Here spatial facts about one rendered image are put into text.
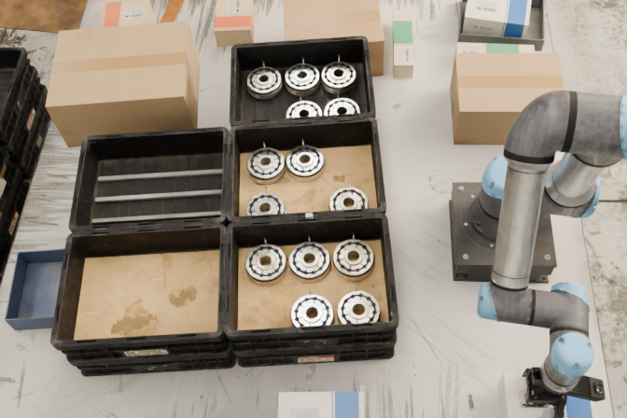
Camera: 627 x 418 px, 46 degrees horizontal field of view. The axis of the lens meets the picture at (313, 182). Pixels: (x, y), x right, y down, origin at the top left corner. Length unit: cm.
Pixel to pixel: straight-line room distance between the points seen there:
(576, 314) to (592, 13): 234
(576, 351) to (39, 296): 138
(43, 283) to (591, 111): 148
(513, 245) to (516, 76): 83
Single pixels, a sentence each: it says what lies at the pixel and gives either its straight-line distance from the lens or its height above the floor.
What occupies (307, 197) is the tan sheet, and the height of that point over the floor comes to 83.
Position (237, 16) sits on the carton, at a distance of 251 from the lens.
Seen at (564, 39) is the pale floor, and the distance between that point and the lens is 358.
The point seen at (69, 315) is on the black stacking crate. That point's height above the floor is 87.
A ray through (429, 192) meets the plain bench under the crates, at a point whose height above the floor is 70.
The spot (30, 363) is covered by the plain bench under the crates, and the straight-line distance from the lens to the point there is 209.
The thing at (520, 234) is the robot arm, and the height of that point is 123.
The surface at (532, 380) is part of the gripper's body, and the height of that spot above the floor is 97.
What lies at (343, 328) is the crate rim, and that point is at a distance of 170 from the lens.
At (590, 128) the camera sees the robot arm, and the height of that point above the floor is 142.
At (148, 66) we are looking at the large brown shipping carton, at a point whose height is 90.
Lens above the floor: 251
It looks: 57 degrees down
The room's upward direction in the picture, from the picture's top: 6 degrees counter-clockwise
